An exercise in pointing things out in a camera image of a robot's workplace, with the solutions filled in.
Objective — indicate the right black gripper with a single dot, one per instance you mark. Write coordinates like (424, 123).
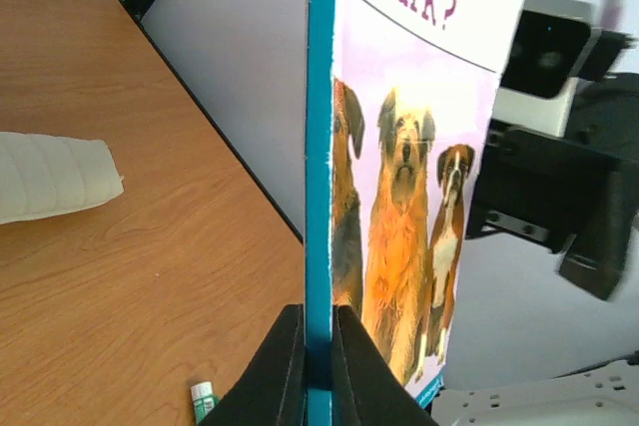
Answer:
(577, 194)

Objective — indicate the purple dog picture book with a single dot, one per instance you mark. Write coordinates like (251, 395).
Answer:
(399, 98)

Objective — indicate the cream quilted pencil case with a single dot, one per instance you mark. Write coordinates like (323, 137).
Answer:
(44, 176)

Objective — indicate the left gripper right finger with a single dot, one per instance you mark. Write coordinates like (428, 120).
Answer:
(364, 391)

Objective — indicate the white glue stick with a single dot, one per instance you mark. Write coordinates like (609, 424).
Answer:
(204, 400)

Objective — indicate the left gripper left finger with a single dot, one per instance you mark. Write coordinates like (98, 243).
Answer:
(272, 389)

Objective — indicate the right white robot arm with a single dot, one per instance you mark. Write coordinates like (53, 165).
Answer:
(603, 394)

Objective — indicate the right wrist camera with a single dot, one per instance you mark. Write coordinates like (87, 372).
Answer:
(551, 44)

